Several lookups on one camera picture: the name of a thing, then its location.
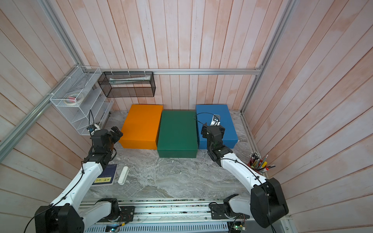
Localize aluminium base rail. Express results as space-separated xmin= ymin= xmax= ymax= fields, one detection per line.
xmin=86 ymin=199 xmax=297 ymax=233

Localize pens in cup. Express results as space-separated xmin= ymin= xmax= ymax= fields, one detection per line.
xmin=248 ymin=151 xmax=275 ymax=173

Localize horizontal aluminium wall rail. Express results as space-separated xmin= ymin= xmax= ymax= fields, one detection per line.
xmin=99 ymin=68 xmax=261 ymax=75

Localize tape roll in rack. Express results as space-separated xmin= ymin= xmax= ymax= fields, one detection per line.
xmin=64 ymin=92 xmax=84 ymax=106

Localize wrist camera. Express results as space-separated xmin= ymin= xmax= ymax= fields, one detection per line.
xmin=210 ymin=114 xmax=220 ymax=126
xmin=86 ymin=124 xmax=101 ymax=136

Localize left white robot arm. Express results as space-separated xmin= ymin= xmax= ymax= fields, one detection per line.
xmin=34 ymin=127 xmax=123 ymax=233

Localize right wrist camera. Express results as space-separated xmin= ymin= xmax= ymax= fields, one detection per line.
xmin=210 ymin=114 xmax=220 ymax=126

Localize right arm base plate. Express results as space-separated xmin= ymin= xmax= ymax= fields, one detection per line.
xmin=208 ymin=202 xmax=250 ymax=220

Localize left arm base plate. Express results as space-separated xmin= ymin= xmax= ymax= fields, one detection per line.
xmin=99 ymin=206 xmax=135 ymax=223

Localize blue shoebox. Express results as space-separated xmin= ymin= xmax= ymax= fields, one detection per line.
xmin=196 ymin=104 xmax=238 ymax=150

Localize white wire shelf rack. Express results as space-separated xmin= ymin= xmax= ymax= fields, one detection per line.
xmin=50 ymin=66 xmax=114 ymax=136

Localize orange shoebox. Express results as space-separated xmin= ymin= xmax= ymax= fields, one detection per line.
xmin=119 ymin=104 xmax=163 ymax=150

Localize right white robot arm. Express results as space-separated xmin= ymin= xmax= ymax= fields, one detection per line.
xmin=201 ymin=124 xmax=289 ymax=228

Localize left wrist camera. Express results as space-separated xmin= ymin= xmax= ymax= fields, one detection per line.
xmin=86 ymin=124 xmax=101 ymax=136

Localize papers in black basket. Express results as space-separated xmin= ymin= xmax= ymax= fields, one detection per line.
xmin=109 ymin=76 xmax=151 ymax=85

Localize black mesh wall basket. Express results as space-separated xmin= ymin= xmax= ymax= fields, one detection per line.
xmin=98 ymin=72 xmax=156 ymax=98

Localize white rectangular eraser bar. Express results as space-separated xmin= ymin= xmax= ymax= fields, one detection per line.
xmin=118 ymin=166 xmax=129 ymax=185

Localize red pen cup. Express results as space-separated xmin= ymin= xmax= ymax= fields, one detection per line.
xmin=248 ymin=158 xmax=263 ymax=171

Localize dark blue booklet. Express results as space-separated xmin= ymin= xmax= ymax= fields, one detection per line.
xmin=92 ymin=164 xmax=118 ymax=186

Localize green shoebox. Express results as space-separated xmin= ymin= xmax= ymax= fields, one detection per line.
xmin=157 ymin=110 xmax=198 ymax=158

